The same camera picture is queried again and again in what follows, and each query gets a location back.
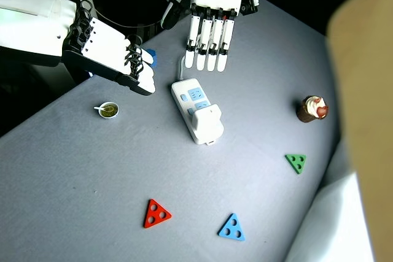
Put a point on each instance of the toy chocolate cupcake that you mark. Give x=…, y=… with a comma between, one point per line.
x=310, y=110

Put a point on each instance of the white sheet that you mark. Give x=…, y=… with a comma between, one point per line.
x=334, y=222

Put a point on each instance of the blue triangle three holes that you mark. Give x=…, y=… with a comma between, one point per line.
x=237, y=235

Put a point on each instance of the blue block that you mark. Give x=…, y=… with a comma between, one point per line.
x=152, y=58

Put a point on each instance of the grey tablecloth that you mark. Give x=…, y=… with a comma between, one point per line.
x=122, y=167

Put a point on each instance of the red triangle three holes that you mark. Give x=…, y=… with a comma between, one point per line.
x=148, y=212

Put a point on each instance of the white power adapter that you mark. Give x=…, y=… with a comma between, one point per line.
x=208, y=121

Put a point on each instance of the white spoon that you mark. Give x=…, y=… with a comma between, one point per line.
x=99, y=108

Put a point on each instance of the white power strip blue sockets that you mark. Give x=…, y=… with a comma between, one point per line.
x=184, y=88

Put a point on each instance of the white bowl green soup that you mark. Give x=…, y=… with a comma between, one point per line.
x=110, y=111

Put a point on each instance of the green triangle three holes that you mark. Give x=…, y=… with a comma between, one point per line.
x=299, y=168

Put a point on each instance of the beige blurred panel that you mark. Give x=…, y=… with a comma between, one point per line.
x=365, y=90

